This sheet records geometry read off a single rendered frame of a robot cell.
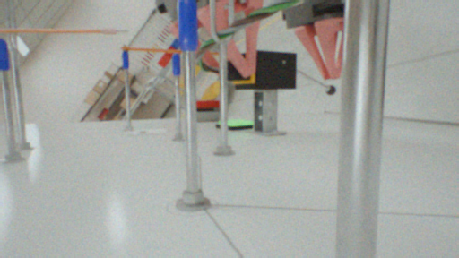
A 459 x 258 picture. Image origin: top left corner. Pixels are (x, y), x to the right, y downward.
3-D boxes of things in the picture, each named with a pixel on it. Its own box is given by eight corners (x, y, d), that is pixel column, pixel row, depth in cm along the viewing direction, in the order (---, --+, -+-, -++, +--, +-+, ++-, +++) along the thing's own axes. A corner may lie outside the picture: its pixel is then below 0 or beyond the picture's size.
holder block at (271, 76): (296, 89, 35) (297, 52, 34) (257, 90, 32) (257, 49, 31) (272, 90, 38) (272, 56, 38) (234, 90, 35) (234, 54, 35)
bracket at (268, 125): (286, 133, 34) (287, 89, 34) (270, 136, 33) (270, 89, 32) (260, 130, 38) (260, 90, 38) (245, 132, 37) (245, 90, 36)
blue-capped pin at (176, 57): (188, 140, 31) (186, 52, 30) (175, 141, 30) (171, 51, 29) (182, 138, 32) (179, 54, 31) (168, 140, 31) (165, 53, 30)
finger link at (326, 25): (332, 82, 37) (326, 0, 35) (290, 84, 43) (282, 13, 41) (366, 73, 41) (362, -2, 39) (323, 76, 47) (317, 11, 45)
